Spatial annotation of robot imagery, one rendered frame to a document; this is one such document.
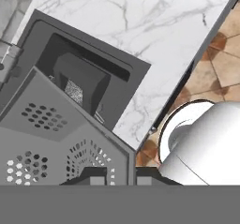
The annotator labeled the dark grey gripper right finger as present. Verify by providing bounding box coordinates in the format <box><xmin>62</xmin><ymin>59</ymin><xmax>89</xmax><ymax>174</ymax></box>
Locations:
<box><xmin>135</xmin><ymin>166</ymin><xmax>184</xmax><ymax>187</ymax></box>

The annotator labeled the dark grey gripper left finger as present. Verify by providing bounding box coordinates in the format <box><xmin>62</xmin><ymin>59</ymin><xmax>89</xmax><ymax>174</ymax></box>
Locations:
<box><xmin>60</xmin><ymin>166</ymin><xmax>109</xmax><ymax>187</ymax></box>

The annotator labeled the grey perforated colander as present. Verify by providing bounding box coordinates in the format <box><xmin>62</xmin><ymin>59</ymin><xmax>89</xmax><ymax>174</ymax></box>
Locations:
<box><xmin>0</xmin><ymin>66</ymin><xmax>137</xmax><ymax>187</ymax></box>

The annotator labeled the dark grey sink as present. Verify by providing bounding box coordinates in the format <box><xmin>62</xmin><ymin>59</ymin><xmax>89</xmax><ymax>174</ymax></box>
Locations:
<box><xmin>0</xmin><ymin>8</ymin><xmax>152</xmax><ymax>132</ymax></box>

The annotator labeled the white round object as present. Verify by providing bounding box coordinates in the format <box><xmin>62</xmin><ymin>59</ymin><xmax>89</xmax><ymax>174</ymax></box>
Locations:
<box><xmin>157</xmin><ymin>98</ymin><xmax>240</xmax><ymax>187</ymax></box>

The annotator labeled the grey tap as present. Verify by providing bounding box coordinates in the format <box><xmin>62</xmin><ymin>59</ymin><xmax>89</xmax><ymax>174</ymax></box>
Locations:
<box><xmin>0</xmin><ymin>39</ymin><xmax>24</xmax><ymax>90</ymax></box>

